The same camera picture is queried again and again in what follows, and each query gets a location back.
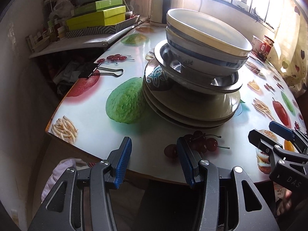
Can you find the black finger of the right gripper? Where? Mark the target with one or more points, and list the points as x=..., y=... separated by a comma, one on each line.
x=296, y=137
x=264, y=144

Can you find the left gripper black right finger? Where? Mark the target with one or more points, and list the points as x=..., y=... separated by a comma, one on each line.
x=227, y=198

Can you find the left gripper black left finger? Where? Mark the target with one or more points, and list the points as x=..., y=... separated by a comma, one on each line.
x=84, y=191

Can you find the steel metal plate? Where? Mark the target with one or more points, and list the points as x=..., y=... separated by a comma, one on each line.
x=192, y=79

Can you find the beige plate stack bottom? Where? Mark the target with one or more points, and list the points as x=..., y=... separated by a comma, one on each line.
x=208, y=125

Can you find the cream white bowl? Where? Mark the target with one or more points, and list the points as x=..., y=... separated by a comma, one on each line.
x=205, y=29

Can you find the white blue-striped bowl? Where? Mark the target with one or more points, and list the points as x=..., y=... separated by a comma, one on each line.
x=202, y=57

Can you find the person's right hand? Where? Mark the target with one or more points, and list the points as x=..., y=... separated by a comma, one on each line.
x=289, y=202

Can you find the pink cloth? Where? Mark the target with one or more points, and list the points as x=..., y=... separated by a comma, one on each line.
x=79, y=164

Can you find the heart-patterned curtain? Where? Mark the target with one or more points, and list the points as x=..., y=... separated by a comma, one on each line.
x=289, y=54

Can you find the red-labelled glass jar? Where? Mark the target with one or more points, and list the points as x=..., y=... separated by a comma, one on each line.
x=265, y=47

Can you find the small carton box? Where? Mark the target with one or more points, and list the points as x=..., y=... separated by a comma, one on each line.
x=256, y=44

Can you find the black binder clip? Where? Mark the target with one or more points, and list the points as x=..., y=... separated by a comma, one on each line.
x=94, y=69

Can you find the white shelf board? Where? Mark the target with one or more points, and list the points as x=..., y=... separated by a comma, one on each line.
x=84, y=42

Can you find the cream electric kettle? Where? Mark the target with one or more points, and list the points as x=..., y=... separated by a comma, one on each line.
x=159, y=9

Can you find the glass jar with red contents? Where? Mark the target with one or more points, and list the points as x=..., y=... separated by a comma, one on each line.
x=129, y=15

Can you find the lower yellow-green box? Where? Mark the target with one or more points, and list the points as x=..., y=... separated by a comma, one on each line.
x=107, y=17

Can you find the upper green box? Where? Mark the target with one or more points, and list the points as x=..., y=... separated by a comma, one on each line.
x=96, y=6

